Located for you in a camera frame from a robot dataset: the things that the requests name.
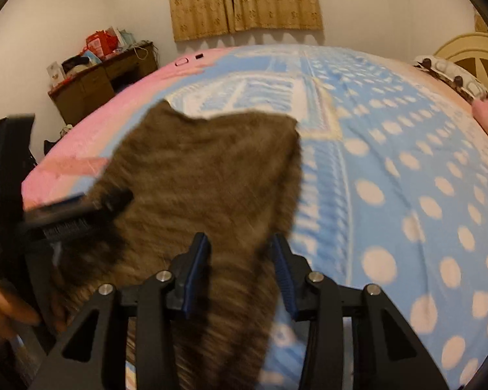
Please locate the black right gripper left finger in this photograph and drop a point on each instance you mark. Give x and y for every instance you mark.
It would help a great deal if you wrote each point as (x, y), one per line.
(91, 354)

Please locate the cream wooden headboard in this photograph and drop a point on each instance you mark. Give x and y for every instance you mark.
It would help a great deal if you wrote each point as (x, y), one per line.
(469, 51)

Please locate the pink fleece blanket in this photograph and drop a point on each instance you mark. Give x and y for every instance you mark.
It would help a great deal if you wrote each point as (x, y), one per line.
(77, 154)

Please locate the person's left hand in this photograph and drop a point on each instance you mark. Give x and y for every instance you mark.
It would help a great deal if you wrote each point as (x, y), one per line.
(14, 309)

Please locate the beige patterned window curtain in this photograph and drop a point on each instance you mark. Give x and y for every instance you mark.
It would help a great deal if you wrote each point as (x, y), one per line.
(199, 19)

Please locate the white card on desk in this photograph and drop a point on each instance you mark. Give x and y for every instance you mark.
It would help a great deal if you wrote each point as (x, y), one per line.
(56, 74)

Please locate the brown knitted sweater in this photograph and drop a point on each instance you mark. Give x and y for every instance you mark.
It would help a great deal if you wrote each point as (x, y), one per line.
(235, 178)

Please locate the black bag on desk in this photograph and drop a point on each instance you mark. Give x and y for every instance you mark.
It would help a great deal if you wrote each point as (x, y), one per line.
(72, 62)

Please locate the dark wooden desk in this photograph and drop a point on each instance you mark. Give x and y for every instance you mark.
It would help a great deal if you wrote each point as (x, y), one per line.
(85, 92)

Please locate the red gift box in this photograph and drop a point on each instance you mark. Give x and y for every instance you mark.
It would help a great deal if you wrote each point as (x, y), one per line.
(102, 43)

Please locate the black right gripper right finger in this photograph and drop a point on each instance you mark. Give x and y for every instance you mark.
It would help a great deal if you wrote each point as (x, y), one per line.
(387, 354)

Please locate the blue polka dot bedsheet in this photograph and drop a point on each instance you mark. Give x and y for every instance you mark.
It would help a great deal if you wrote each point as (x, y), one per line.
(395, 179)

